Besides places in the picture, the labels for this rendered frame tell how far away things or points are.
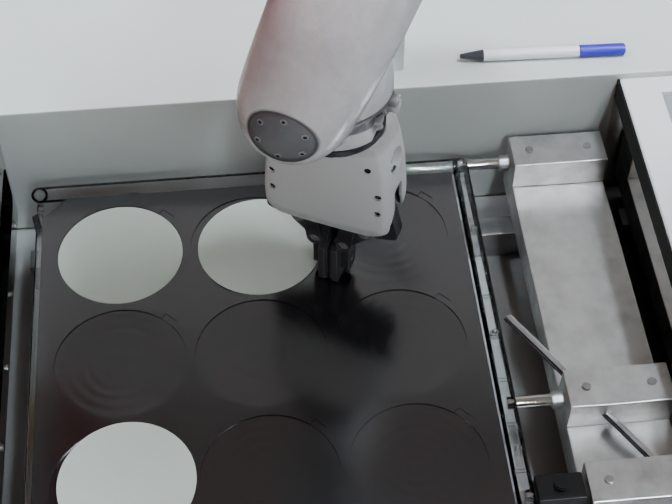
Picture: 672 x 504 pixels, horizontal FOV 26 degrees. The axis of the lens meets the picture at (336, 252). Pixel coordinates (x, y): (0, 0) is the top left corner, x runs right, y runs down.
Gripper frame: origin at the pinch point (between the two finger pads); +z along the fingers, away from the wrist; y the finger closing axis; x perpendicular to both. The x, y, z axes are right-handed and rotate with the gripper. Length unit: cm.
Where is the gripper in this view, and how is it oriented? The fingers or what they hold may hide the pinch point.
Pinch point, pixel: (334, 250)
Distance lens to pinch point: 115.6
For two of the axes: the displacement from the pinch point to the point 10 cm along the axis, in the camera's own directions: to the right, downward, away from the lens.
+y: -9.4, -2.7, 2.2
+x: -3.4, 7.3, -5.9
